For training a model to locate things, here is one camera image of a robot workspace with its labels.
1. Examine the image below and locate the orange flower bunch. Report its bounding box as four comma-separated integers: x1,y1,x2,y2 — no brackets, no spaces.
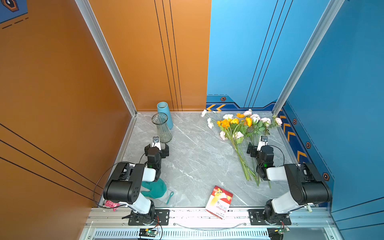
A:
234,114,253,140

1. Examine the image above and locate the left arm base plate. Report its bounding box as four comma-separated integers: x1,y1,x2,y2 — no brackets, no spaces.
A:
128,209,170,226

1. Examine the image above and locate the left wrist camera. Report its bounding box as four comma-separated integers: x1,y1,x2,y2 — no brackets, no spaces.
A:
151,136,162,150

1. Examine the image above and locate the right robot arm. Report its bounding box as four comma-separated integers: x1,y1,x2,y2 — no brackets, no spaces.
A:
247,143,332,225

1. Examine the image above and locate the pink peony flower stem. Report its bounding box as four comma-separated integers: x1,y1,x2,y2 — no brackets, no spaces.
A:
219,131,261,186

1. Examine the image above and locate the cream white rose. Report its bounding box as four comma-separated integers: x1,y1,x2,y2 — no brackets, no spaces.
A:
221,114,240,140

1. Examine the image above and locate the white ranunculus flower stem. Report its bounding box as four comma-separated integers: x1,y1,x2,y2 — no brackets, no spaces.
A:
200,109,220,130

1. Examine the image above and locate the red and white box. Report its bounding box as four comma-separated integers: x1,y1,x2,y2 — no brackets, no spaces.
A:
205,186,234,220

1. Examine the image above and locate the green rubber glove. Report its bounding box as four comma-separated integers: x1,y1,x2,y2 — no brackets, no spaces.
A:
141,179,174,205

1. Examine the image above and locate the clear glass vase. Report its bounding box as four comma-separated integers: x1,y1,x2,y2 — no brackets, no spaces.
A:
152,113,172,144

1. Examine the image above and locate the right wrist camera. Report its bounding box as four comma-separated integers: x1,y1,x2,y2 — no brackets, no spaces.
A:
257,136,268,152

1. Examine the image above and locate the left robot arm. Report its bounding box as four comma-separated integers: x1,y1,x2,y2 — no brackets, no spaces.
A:
103,143,173,225

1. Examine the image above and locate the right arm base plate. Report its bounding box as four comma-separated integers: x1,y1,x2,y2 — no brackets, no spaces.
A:
248,209,292,226

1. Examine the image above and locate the pink snack packet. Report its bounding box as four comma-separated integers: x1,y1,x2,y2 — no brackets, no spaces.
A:
104,201,120,210

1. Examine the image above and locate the green circuit board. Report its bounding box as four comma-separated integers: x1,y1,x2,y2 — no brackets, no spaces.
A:
139,229,159,240

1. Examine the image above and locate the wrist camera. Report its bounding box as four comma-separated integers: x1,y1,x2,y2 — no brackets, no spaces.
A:
151,136,162,150
257,136,268,152

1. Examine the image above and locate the teal cylindrical vase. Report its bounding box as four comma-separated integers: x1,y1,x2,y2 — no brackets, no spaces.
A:
157,102,174,130

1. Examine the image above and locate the right circuit board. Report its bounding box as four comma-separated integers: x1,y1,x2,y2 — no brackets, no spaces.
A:
268,227,290,240

